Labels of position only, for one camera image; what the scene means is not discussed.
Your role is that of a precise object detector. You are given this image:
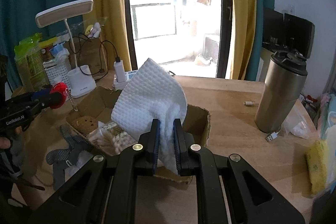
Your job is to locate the red round object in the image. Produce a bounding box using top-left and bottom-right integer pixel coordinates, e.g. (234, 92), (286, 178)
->
(50, 83), (67, 109)

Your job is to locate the cotton swab bag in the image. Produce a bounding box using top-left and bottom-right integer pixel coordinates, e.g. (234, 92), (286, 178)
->
(87, 121), (137, 156)

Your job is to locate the white paper towel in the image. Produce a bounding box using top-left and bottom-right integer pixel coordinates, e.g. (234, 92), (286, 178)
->
(111, 58), (187, 174)

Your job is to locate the white perforated basket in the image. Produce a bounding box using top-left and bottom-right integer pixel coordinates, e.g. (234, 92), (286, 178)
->
(43, 59), (71, 89)

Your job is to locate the white desk lamp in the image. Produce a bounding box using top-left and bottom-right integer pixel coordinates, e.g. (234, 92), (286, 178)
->
(35, 0), (97, 99)

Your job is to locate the green snack bag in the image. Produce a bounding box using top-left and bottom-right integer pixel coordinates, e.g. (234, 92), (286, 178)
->
(14, 33), (49, 92)

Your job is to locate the brown cork sponge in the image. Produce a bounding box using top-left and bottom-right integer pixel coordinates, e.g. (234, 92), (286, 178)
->
(71, 115), (98, 136)

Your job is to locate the cardboard box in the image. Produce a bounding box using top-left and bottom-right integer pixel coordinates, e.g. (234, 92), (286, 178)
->
(65, 85), (212, 187)

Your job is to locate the white power strip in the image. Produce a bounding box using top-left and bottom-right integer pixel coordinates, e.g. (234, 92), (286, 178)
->
(112, 69), (140, 90)

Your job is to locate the yellow tissue pack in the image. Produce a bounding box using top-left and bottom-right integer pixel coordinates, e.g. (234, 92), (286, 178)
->
(306, 140), (329, 196)

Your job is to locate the clear plastic bag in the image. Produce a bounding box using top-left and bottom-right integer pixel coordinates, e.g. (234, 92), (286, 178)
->
(281, 105), (314, 139)

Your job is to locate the steel travel tumbler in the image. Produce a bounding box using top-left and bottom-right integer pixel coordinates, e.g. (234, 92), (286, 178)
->
(255, 51), (307, 134)

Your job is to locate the black monitor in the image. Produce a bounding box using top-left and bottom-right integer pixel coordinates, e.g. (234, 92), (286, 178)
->
(283, 13), (315, 59)

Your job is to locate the yellow curtain right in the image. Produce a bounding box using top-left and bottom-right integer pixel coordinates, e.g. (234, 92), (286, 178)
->
(230, 0), (257, 80)

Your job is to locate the white usb cable plug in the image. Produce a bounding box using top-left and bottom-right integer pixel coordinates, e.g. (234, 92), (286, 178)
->
(265, 127), (281, 142)

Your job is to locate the white charger with cable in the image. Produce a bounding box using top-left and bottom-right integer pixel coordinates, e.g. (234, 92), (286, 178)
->
(71, 32), (127, 83)

